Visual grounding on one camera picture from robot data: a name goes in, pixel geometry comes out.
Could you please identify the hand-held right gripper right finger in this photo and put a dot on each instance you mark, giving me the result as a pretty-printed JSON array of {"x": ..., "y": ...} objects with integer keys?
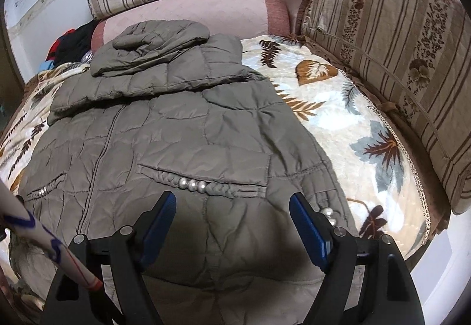
[{"x": 309, "y": 233}]

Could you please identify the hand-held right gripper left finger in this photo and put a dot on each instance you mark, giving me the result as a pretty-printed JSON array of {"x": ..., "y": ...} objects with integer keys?
[{"x": 158, "y": 222}]

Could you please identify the olive hooded puffer jacket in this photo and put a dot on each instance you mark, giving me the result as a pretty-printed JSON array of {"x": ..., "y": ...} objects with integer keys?
[{"x": 184, "y": 134}]

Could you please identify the leaf print blanket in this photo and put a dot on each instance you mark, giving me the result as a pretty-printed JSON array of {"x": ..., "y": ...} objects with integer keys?
[{"x": 331, "y": 97}]

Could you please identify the blue cloth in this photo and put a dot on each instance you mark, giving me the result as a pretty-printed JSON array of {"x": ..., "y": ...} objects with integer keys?
[{"x": 46, "y": 65}]

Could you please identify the red garment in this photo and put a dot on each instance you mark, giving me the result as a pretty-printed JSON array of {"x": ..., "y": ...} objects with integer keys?
[{"x": 59, "y": 45}]

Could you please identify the black garment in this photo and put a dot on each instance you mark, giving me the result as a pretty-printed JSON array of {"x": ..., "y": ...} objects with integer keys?
[{"x": 82, "y": 36}]

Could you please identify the wide striped floral cushion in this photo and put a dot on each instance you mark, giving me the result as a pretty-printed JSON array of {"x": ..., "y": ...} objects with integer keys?
[{"x": 397, "y": 53}]

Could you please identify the pink and brown sofa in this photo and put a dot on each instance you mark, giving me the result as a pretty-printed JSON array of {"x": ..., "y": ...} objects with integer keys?
[{"x": 235, "y": 8}]

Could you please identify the dark wooden frame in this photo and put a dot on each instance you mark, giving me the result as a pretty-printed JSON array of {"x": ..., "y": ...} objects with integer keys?
[{"x": 5, "y": 89}]

